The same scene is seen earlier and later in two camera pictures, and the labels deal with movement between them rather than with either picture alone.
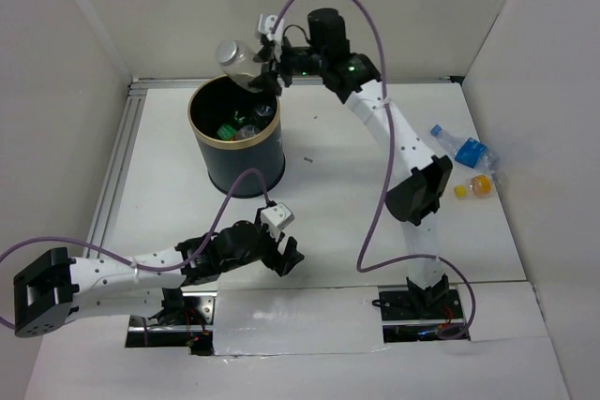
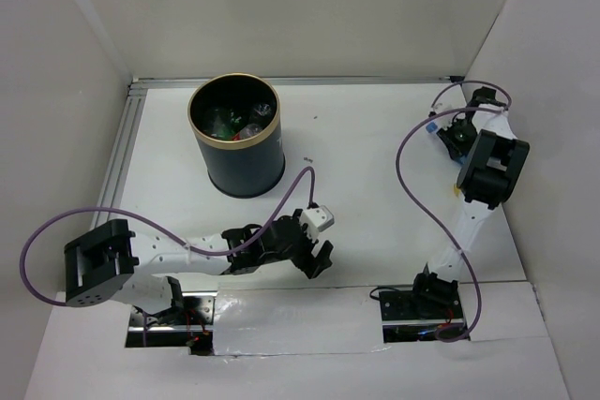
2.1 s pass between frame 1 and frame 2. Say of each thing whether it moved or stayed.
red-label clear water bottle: stayed
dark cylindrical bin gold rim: stayed
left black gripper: moved
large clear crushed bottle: stayed
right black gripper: moved
